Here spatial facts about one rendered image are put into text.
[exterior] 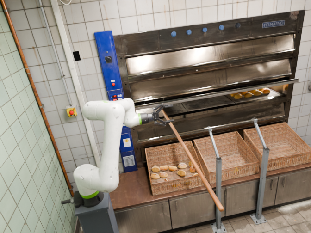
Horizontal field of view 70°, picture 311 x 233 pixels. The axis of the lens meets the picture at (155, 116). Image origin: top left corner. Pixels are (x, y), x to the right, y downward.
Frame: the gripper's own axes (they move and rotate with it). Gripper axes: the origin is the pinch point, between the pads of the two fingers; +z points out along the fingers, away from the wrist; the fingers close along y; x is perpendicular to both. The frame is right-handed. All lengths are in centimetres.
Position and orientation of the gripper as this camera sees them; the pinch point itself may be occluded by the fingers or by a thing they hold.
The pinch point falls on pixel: (171, 113)
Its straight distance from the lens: 184.7
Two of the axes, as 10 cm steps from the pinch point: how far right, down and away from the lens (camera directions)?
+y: 1.1, 9.0, 4.2
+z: 9.8, -1.8, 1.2
